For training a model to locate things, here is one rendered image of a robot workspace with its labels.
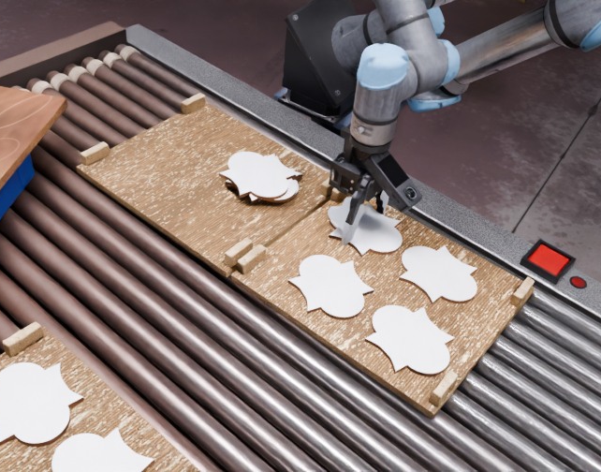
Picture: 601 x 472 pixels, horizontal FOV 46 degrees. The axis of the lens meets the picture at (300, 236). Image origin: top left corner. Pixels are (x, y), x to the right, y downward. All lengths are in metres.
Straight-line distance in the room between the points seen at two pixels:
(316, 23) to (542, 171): 1.79
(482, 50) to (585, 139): 2.12
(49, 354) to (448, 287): 0.66
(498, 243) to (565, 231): 1.61
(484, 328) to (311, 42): 0.80
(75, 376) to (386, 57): 0.67
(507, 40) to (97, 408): 1.02
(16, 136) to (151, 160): 0.26
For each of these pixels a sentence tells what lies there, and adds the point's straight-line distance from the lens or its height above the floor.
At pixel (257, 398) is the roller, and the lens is 1.10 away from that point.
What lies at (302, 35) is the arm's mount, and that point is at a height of 1.06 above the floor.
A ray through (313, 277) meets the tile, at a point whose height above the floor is 0.94.
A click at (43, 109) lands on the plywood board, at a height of 1.04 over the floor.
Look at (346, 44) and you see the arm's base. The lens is 1.71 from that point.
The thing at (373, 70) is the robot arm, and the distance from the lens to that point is 1.12.
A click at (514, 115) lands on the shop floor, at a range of 3.63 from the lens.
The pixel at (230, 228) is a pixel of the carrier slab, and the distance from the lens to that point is 1.31.
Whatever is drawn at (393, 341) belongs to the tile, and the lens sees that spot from 1.16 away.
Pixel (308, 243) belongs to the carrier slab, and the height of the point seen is 0.94.
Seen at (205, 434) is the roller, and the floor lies 0.92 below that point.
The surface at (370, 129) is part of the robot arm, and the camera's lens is 1.17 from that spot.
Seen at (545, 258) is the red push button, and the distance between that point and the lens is 1.41.
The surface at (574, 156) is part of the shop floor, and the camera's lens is 3.47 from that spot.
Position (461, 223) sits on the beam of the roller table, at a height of 0.92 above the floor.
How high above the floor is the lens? 1.83
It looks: 43 degrees down
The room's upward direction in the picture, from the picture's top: 7 degrees clockwise
